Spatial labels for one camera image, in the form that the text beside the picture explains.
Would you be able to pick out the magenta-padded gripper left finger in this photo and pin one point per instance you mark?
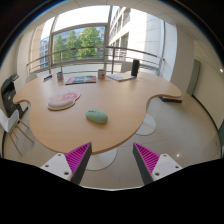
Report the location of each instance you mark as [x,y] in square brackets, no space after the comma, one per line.
[60,165]

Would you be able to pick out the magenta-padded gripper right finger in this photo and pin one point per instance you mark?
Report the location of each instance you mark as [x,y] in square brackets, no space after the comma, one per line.
[165,166]

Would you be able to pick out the mint green computer mouse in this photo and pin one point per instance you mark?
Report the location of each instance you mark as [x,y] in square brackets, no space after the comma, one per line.
[96,117]

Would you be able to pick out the pink and white mouse pad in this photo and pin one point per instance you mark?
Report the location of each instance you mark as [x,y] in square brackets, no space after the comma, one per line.
[62,101]

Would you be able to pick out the white round table base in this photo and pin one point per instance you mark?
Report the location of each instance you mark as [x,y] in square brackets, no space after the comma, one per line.
[147,126]
[103,161]

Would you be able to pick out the white chair with wooden legs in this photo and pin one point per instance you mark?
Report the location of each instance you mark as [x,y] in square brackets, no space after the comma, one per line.
[8,121]

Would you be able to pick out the red and blue magazine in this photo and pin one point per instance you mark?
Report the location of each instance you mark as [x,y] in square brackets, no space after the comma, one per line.
[81,80]

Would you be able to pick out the dark blue stapler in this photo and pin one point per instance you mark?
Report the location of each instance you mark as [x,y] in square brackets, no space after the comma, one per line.
[48,78]

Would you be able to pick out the printed white mug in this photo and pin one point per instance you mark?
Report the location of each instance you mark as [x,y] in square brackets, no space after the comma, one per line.
[60,76]

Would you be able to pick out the white plastic chair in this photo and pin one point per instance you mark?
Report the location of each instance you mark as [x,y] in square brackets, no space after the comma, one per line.
[126,67]
[30,78]

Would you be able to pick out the grey-green door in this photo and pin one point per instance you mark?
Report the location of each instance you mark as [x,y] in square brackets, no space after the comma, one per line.
[194,77]

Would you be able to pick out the stack of light brochures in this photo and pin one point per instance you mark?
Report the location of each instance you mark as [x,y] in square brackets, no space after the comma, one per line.
[120,77]

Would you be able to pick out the red and white mug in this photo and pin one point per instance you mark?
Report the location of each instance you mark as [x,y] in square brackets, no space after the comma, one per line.
[101,74]

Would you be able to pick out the black cylindrical speaker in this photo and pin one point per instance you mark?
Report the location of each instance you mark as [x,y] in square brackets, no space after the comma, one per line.
[135,67]

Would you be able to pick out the metal balcony railing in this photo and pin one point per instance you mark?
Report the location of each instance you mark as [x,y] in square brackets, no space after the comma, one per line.
[83,48]

